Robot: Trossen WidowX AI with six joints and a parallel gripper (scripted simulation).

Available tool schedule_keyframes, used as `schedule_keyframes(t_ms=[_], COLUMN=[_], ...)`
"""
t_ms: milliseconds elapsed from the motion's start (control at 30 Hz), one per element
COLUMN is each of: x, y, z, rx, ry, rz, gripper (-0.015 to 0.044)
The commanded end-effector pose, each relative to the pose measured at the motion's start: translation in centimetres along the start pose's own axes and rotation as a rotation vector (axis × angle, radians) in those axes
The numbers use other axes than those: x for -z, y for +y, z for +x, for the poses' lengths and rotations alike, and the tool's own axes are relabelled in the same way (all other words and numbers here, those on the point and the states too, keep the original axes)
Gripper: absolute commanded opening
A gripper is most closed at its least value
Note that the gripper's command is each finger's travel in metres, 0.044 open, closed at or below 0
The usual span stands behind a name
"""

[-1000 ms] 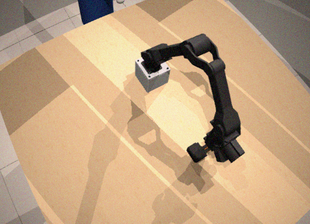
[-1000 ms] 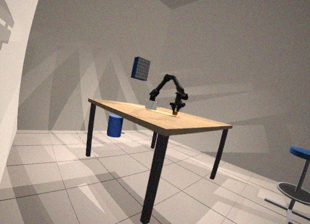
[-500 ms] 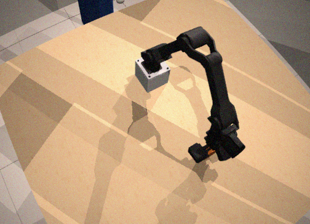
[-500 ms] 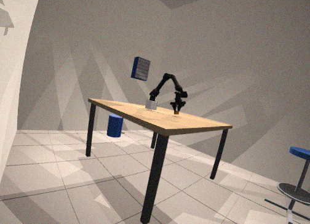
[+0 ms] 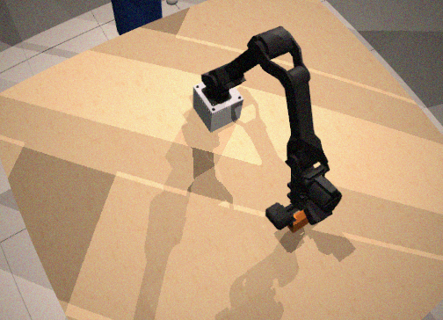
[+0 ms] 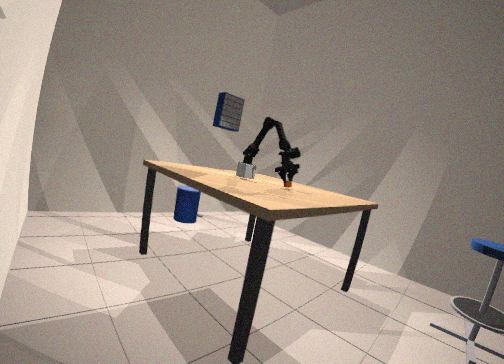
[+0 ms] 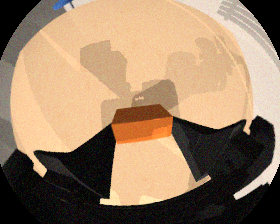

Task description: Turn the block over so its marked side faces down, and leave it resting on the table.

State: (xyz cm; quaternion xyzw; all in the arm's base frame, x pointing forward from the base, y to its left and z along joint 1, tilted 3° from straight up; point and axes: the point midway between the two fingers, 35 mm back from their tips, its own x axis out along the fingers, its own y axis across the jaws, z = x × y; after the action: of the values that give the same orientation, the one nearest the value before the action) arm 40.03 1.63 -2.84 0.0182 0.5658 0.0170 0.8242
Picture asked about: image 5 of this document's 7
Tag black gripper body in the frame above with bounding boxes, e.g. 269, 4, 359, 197
265, 182, 308, 230

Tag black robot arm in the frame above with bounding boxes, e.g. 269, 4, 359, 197
200, 26, 342, 225

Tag orange block with dark square mark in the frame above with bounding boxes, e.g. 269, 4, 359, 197
287, 210, 309, 232

